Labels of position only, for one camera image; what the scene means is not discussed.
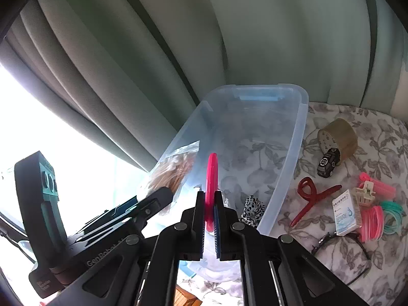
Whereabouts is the pink round hand mirror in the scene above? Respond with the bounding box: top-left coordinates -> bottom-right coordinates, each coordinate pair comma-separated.
204,153 -> 219,233

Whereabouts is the leopard print hair accessory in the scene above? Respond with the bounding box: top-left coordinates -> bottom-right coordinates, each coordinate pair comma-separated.
240,196 -> 265,228

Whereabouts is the cotton swabs bag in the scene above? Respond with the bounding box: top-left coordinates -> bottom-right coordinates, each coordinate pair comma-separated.
147,140 -> 200,203

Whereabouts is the red hair claw clip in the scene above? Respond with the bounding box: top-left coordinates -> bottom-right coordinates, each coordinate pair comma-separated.
290,177 -> 342,227

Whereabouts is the black thin headband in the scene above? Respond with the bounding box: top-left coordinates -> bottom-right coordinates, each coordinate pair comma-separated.
311,232 -> 371,285

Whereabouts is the clear plastic storage bin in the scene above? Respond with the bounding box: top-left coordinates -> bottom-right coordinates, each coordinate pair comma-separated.
146,84 -> 309,235

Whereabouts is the black toy car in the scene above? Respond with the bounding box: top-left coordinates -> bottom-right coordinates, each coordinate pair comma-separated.
317,148 -> 340,178

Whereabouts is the white medicine box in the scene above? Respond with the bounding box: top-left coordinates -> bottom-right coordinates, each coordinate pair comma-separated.
332,189 -> 362,236

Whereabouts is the floral white blanket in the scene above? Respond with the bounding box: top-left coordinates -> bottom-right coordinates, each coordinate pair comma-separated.
270,103 -> 407,305

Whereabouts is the beige hair claw clip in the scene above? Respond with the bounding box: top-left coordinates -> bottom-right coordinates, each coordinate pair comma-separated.
351,181 -> 376,207

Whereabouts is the pink bangles stack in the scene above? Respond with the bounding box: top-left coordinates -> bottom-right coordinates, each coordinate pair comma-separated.
360,205 -> 385,243

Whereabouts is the brown packing tape roll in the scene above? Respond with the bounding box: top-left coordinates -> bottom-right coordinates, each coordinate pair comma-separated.
317,118 -> 358,164

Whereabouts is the pink hair roller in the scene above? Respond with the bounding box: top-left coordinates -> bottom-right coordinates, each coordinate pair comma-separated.
359,172 -> 396,200

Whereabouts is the teal thin bangles bundle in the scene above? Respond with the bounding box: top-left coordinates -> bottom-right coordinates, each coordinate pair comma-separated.
380,201 -> 404,235

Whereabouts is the green curtain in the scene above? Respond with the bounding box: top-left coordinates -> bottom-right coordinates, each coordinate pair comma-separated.
1,0 -> 407,170

